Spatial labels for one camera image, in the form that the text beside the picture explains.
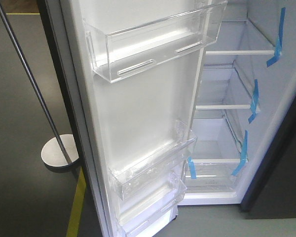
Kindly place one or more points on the white open fridge door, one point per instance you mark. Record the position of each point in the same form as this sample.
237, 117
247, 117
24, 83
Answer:
115, 124

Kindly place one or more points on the lower glass fridge shelf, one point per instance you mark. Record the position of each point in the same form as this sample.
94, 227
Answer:
220, 136

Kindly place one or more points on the glass fridge shelf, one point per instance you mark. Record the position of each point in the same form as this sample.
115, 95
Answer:
224, 89
220, 136
240, 38

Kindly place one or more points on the middle glass fridge shelf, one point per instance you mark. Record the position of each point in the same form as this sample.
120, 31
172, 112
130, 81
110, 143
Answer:
224, 89

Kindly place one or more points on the dark grey fridge body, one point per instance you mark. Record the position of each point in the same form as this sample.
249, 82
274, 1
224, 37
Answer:
274, 81

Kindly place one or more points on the upper glass fridge shelf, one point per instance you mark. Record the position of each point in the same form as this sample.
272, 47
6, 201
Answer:
240, 38

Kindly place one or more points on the clear middle door bin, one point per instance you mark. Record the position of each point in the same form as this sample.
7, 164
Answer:
129, 180

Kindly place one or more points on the clear door bin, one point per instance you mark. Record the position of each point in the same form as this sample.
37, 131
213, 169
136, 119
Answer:
149, 204
129, 180
127, 37

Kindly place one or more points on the clear upper door bin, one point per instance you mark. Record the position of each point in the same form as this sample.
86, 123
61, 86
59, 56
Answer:
127, 37

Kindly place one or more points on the clear crisper drawer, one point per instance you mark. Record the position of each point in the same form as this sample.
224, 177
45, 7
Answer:
211, 177

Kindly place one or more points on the clear lower door bin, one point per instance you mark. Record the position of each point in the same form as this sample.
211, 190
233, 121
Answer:
149, 204

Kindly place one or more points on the silver stanchion post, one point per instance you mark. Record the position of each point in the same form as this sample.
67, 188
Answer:
60, 151

